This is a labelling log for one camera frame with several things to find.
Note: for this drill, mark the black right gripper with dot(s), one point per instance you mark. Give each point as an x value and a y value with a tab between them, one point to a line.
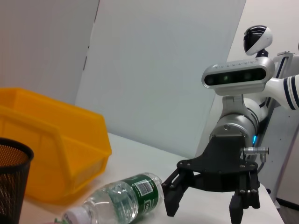
224	161

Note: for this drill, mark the clear green-label water bottle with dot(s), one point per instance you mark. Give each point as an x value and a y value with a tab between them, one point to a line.
121	200

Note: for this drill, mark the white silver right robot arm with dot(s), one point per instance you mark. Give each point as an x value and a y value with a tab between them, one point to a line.
236	123

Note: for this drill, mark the black mesh pen cup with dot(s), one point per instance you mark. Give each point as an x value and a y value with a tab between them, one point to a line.
11	182

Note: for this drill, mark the white humanoid robot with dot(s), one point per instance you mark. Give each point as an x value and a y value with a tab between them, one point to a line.
283	144

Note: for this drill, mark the black white robot head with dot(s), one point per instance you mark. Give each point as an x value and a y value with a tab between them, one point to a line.
258	39

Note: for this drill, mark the yellow plastic bin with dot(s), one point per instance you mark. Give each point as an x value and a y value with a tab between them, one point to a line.
46	140

